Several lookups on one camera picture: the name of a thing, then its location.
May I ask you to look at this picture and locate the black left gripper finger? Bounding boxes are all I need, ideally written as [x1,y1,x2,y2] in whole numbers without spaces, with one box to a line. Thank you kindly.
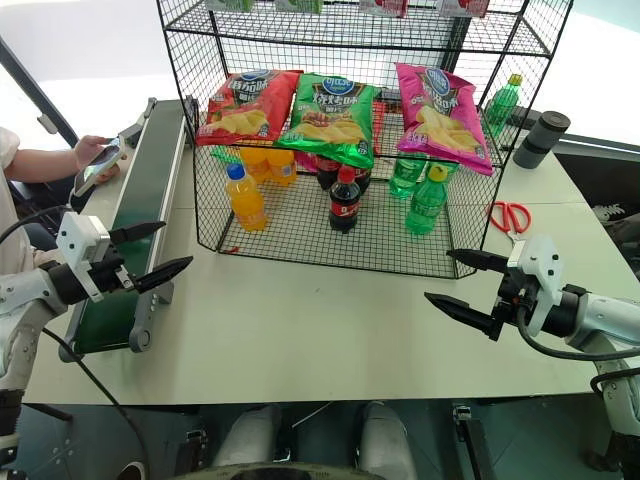
[132,256,194,294]
[108,221,167,246]

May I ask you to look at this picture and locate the grey rounded robot leg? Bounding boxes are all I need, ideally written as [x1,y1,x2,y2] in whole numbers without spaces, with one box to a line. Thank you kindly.
[214,403,284,471]
[358,401,419,480]

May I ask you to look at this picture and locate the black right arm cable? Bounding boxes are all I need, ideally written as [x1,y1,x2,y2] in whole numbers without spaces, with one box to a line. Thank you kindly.
[516,305,640,362]

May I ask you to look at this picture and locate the black table leg bracket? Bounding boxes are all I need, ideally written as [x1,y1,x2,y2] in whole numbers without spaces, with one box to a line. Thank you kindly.
[451,403,499,480]

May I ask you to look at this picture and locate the pink potato chips bag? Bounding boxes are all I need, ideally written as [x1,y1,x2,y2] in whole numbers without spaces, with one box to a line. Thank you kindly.
[394,62,495,177]

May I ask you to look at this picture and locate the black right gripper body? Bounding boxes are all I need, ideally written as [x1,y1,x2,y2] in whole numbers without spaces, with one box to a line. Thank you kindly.
[492,273,538,327]

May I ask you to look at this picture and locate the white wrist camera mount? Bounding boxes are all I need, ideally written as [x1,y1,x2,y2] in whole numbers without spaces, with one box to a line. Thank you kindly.
[505,233,564,337]
[55,211,111,303]

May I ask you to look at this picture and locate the person's white shirt torso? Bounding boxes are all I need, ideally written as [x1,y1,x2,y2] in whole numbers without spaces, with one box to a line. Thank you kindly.
[0,126,39,275]

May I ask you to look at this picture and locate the green snack box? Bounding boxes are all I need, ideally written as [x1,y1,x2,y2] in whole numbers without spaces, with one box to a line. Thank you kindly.
[206,0,257,14]
[273,0,324,15]

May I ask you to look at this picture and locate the white smartphone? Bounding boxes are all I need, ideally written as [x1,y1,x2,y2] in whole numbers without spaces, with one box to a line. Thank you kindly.
[73,136,127,197]

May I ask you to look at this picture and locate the red snack packet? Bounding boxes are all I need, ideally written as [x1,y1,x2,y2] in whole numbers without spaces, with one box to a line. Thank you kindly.
[438,0,490,19]
[358,0,410,19]

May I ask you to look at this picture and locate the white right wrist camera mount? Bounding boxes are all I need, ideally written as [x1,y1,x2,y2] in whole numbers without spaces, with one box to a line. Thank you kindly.
[505,233,564,337]

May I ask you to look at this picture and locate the red handled scissors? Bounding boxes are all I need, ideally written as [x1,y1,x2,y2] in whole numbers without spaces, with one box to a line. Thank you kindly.
[487,200,532,246]

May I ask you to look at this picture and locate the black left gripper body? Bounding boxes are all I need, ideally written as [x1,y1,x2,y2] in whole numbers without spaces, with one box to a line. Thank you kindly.
[91,244,136,299]

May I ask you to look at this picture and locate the cola bottle red cap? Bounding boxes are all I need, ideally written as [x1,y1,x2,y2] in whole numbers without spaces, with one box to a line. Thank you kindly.
[328,166,362,235]

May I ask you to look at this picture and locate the black slanted metal bar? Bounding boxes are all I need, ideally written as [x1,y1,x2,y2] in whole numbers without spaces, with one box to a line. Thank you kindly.
[0,34,80,147]

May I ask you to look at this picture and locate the red potato chips bag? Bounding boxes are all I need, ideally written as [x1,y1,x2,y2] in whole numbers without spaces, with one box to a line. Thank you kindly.
[195,69,305,147]

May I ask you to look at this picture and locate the green potato chips bag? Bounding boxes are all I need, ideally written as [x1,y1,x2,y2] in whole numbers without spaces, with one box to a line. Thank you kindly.
[273,72,382,170]

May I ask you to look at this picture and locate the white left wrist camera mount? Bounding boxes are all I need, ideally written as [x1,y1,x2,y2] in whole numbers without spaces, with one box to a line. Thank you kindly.
[55,211,111,303]

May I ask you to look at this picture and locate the green conveyor belt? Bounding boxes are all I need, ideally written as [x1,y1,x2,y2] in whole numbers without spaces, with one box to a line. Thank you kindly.
[58,94,199,362]

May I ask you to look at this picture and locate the grey cylindrical flask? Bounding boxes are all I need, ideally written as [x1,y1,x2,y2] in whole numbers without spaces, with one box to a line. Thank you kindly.
[513,110,571,170]

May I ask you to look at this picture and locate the green soda bottle yellow cap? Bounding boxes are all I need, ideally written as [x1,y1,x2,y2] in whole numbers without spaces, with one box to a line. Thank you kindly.
[404,163,448,236]
[483,73,524,139]

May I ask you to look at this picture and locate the orange soda bottle blue cap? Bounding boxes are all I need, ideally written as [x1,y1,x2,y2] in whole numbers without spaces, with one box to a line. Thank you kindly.
[224,163,268,234]

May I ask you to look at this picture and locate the person's bare hand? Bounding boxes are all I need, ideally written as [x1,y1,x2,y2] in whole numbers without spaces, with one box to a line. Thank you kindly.
[74,134,122,182]

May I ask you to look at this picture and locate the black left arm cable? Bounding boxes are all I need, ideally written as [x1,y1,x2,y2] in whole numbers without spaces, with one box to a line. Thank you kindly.
[0,204,151,480]

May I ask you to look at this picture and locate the black wire mesh rack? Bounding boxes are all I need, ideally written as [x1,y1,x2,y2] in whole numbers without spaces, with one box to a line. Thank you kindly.
[155,0,575,280]

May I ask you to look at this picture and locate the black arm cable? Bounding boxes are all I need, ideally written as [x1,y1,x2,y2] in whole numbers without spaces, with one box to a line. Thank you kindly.
[0,204,151,480]
[516,305,640,362]

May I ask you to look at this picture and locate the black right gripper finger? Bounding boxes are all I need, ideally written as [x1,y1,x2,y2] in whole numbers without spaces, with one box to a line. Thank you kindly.
[446,248,511,274]
[423,292,502,343]

